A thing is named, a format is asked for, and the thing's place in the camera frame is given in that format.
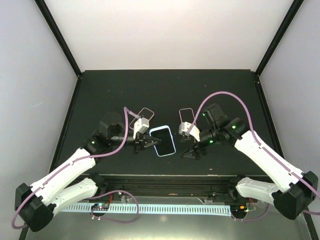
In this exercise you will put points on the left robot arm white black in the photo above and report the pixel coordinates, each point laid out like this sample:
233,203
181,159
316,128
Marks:
39,202

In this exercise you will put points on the left small circuit board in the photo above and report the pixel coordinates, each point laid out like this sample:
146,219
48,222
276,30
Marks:
100,207

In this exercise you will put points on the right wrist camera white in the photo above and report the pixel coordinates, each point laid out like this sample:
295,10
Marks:
187,130

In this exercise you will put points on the right small circuit board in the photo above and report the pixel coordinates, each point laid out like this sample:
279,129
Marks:
245,208

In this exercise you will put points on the white slotted cable duct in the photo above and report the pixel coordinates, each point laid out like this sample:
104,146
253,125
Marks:
155,209

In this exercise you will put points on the small circuit board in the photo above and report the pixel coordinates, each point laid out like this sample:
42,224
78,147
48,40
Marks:
100,207
245,208

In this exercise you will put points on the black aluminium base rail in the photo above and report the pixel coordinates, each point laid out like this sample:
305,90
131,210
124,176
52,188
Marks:
210,186

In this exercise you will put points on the pink phone case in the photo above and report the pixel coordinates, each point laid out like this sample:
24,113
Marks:
143,113

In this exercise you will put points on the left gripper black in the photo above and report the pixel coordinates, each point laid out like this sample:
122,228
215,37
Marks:
140,140

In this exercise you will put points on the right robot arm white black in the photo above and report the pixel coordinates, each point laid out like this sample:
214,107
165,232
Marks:
290,190

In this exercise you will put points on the pink cased phone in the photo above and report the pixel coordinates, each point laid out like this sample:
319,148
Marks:
186,116

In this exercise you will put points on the right rear black frame post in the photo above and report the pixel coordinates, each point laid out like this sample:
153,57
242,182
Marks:
282,29

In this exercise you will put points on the left rear black frame post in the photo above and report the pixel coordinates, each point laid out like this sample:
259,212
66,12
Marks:
47,15

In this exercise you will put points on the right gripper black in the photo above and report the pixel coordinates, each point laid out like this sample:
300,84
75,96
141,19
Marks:
197,155

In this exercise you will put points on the light blue phone case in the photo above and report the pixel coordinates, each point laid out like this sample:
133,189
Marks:
166,145

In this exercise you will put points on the black frame post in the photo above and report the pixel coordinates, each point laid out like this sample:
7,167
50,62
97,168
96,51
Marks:
47,15
282,29

